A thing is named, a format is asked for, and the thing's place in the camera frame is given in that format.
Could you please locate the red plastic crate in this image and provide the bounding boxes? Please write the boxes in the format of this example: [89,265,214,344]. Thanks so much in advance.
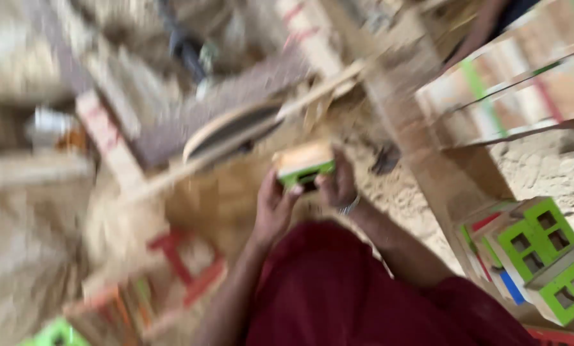
[525,327,574,346]

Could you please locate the stack of laminated wooden boards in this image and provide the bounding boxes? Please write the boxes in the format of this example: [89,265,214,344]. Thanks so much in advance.
[414,0,574,152]

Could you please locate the circular saw blade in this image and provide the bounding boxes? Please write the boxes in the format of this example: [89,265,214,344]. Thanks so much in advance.
[182,100,287,165]

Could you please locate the wooden saw bench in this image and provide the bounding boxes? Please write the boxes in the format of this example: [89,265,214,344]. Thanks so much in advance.
[277,0,516,289]

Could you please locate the pile of wooden offcuts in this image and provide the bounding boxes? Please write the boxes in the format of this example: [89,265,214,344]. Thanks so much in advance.
[61,259,187,346]

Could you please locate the silver wrist bracelet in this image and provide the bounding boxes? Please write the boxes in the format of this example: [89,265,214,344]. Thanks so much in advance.
[337,194,362,216]

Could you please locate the long wooden strip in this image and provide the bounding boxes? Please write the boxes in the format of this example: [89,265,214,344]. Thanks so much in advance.
[119,60,369,207]

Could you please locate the person's left hand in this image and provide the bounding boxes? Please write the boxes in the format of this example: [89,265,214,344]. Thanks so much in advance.
[251,168,305,251]

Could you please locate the maroon shirt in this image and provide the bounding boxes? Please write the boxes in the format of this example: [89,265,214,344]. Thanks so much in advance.
[245,221,542,346]

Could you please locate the dark machine motor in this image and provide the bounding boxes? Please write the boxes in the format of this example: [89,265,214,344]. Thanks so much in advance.
[159,0,220,85]

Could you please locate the stack of green-window wooden blocks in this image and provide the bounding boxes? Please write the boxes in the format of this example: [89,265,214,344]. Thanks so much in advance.
[455,196,574,327]

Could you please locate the person's right hand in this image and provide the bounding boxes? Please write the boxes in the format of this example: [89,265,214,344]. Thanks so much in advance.
[315,149,360,210]

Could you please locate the green plastic piece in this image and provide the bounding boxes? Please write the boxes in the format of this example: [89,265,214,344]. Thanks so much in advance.
[20,317,90,346]

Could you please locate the red-frame wooden piece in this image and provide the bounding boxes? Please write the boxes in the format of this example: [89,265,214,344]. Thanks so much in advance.
[147,230,227,308]

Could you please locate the green-faced wooden block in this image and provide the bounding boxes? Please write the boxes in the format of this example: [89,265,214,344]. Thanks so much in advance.
[272,140,337,192]

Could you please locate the red-striped wooden plank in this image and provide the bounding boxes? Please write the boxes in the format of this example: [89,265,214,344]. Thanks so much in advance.
[75,90,148,193]

